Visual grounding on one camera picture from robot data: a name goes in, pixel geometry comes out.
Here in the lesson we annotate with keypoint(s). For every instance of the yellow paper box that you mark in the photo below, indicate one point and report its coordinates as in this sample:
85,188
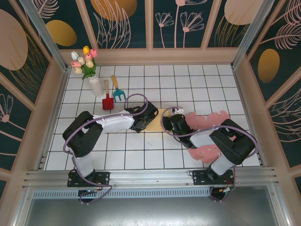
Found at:
156,126

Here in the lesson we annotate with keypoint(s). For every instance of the pink paper box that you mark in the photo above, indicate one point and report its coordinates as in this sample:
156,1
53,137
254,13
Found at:
207,118

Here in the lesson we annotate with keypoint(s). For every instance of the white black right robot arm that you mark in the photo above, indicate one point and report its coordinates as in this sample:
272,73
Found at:
202,139

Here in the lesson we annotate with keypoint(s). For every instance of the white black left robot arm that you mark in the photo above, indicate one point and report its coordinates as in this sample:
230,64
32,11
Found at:
113,122

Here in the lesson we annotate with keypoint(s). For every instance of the teal toy rake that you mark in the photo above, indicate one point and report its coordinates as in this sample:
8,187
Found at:
118,94

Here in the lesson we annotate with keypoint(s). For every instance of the red toy shovel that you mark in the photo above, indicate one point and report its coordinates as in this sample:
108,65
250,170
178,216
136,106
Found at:
107,102

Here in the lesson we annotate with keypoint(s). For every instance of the white ribbed vase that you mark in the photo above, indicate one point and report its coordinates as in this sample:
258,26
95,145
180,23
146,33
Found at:
96,86

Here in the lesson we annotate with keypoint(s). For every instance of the green tulip stems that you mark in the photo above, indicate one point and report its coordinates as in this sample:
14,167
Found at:
87,73

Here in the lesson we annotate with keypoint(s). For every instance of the cream tulip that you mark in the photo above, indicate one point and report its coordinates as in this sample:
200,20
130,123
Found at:
77,70
89,63
81,60

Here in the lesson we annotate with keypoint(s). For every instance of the magenta tulip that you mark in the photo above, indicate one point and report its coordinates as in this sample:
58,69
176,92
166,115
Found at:
94,53

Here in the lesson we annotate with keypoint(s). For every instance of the pink tulip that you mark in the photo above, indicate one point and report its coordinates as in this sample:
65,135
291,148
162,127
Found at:
88,57
75,63

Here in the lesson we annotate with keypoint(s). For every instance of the yellow tulip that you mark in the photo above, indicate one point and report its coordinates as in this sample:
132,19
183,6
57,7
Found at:
86,49

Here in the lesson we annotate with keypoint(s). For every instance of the blue white tulip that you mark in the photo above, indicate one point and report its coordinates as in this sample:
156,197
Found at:
74,55

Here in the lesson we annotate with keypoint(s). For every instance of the aluminium mounting rail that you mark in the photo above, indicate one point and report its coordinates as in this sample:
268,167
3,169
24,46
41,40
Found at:
150,176

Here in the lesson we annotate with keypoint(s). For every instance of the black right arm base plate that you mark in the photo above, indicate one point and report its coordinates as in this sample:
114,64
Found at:
200,180

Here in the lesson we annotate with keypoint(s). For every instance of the aluminium side rail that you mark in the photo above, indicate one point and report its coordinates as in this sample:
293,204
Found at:
60,94
242,96

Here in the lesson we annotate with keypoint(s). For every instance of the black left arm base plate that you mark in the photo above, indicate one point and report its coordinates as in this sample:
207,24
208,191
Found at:
103,177

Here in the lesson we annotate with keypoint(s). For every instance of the aluminium frame post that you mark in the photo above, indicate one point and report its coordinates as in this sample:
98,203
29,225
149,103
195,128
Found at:
45,35
250,35

